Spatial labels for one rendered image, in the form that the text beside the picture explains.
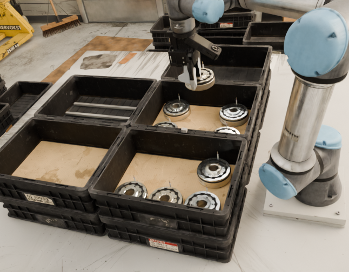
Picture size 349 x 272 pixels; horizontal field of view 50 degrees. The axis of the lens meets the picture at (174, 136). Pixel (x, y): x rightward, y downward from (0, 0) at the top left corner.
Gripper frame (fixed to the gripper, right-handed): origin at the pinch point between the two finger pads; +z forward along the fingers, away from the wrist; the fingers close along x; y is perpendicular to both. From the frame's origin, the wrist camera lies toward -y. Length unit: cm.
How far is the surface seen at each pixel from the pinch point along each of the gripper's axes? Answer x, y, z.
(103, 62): -59, 76, 32
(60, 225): 49, 37, 25
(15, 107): -49, 150, 64
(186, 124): 3.3, 5.4, 16.8
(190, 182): 31.0, -4.6, 15.2
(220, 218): 48, -19, 5
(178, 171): 27.3, 0.7, 15.4
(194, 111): -5.0, 4.6, 17.3
